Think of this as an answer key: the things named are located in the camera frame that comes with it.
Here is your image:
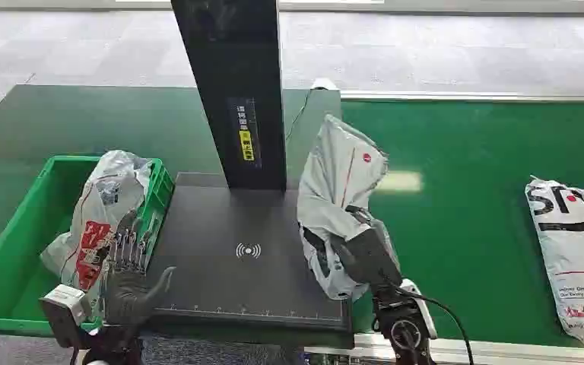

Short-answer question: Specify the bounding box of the black scanner post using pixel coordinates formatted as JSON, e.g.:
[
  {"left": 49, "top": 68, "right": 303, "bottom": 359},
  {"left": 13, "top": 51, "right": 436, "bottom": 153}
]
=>
[{"left": 170, "top": 0, "right": 288, "bottom": 192}]

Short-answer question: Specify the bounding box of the thin black cable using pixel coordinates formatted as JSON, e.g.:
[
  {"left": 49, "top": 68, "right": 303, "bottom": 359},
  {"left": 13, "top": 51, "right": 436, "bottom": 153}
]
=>
[{"left": 285, "top": 89, "right": 314, "bottom": 142}]

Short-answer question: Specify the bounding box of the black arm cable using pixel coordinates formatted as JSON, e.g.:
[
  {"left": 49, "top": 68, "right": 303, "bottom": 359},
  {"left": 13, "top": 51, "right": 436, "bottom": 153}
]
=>
[{"left": 396, "top": 287, "right": 475, "bottom": 365}]

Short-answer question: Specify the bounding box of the green conveyor belt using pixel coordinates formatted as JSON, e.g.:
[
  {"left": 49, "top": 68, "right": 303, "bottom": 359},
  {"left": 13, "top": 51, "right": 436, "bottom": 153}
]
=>
[{"left": 341, "top": 100, "right": 584, "bottom": 350}]

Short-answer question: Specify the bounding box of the black scanner platform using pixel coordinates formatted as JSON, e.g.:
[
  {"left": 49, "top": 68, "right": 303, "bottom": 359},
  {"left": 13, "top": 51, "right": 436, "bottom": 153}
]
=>
[{"left": 141, "top": 172, "right": 354, "bottom": 350}]

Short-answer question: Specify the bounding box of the silver conveyor rail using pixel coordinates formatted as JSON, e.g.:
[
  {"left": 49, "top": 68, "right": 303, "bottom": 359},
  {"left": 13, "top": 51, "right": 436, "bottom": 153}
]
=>
[
  {"left": 303, "top": 332, "right": 584, "bottom": 365},
  {"left": 339, "top": 90, "right": 584, "bottom": 103}
]

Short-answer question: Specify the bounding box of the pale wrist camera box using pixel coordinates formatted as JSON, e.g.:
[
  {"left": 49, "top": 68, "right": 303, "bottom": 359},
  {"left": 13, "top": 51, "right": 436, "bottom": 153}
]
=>
[
  {"left": 39, "top": 284, "right": 93, "bottom": 350},
  {"left": 398, "top": 278, "right": 440, "bottom": 341}
]

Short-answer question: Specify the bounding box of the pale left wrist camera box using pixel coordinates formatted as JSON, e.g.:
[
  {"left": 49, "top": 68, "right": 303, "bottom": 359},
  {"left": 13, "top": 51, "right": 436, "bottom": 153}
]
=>
[{"left": 39, "top": 284, "right": 93, "bottom": 350}]

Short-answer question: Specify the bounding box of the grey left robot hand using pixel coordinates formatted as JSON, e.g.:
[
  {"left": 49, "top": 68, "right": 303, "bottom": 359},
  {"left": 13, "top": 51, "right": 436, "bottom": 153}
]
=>
[{"left": 103, "top": 210, "right": 177, "bottom": 329}]

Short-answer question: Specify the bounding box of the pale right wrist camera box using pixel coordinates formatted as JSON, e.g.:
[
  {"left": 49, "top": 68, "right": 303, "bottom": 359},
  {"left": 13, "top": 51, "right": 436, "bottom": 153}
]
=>
[{"left": 398, "top": 278, "right": 440, "bottom": 341}]

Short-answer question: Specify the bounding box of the grey parcel with red print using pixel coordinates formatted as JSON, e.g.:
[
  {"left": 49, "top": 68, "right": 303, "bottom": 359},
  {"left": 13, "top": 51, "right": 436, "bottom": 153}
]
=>
[{"left": 40, "top": 149, "right": 155, "bottom": 319}]

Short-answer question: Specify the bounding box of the white parcel with black letters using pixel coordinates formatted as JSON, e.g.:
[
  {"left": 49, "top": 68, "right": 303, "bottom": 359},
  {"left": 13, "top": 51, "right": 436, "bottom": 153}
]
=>
[{"left": 524, "top": 175, "right": 584, "bottom": 350}]

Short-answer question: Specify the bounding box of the green plastic crate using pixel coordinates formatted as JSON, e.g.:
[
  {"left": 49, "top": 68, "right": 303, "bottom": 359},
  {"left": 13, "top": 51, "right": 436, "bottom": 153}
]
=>
[{"left": 0, "top": 154, "right": 176, "bottom": 338}]

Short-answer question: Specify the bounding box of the yellow warning label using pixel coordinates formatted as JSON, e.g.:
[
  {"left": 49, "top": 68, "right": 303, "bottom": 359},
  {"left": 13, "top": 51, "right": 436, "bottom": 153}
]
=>
[{"left": 238, "top": 129, "right": 256, "bottom": 163}]

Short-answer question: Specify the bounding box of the grey parcel with red dot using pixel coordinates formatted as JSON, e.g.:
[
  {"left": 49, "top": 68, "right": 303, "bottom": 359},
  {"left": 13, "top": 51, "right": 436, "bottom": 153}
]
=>
[{"left": 296, "top": 114, "right": 403, "bottom": 302}]

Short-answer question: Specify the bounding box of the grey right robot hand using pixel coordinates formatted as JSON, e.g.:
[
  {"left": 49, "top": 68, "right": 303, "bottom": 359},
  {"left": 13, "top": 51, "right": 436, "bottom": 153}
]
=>
[{"left": 328, "top": 204, "right": 405, "bottom": 299}]

